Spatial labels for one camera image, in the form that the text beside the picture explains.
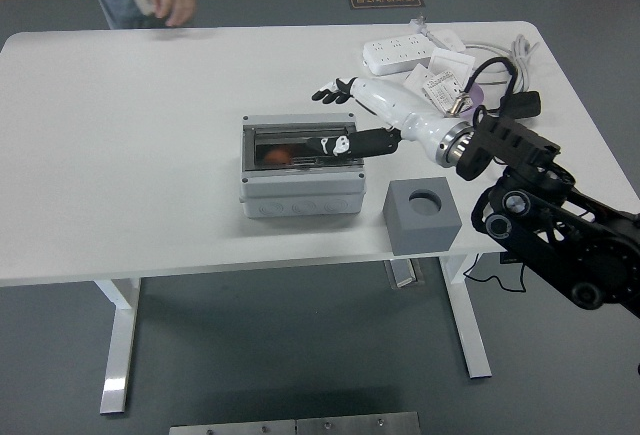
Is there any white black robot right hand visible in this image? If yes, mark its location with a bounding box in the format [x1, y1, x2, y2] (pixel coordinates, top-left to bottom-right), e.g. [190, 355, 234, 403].
[304, 76, 466, 160]

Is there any orange cylindrical battery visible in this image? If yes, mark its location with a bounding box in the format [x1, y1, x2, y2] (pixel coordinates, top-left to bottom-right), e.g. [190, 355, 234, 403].
[262, 147, 294, 165]

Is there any grey plastic junction box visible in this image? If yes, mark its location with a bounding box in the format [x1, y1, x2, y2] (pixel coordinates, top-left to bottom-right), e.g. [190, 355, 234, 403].
[238, 112, 366, 220]

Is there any grey block battery holder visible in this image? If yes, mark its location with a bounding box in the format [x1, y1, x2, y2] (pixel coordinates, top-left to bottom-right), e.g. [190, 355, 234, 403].
[383, 176, 462, 256]

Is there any grey under-table control box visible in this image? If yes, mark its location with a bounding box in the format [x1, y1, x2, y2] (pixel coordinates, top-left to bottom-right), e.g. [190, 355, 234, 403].
[383, 257, 425, 289]

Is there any white power strip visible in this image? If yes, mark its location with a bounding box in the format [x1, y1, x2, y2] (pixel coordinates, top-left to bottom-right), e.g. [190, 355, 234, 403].
[362, 32, 441, 76]

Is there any black power adapter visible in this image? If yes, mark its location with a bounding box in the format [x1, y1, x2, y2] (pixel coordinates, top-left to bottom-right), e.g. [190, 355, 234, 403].
[499, 90, 543, 121]

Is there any white table leg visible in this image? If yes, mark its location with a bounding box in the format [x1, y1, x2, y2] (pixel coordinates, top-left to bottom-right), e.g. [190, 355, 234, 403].
[439, 254, 494, 380]
[93, 277, 143, 415]

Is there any grey metal plate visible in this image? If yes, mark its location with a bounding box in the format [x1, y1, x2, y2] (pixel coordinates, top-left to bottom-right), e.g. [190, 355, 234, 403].
[296, 411, 421, 435]
[168, 419, 297, 435]

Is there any large white switch panel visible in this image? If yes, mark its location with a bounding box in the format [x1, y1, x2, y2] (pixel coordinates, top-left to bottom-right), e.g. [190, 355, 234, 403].
[428, 48, 476, 81]

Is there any white power strip cable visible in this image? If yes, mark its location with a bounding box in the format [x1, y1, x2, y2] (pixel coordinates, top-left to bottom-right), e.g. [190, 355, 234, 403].
[408, 13, 542, 97]

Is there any thin black adapter cord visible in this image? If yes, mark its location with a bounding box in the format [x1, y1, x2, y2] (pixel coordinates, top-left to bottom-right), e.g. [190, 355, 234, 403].
[462, 253, 526, 295]

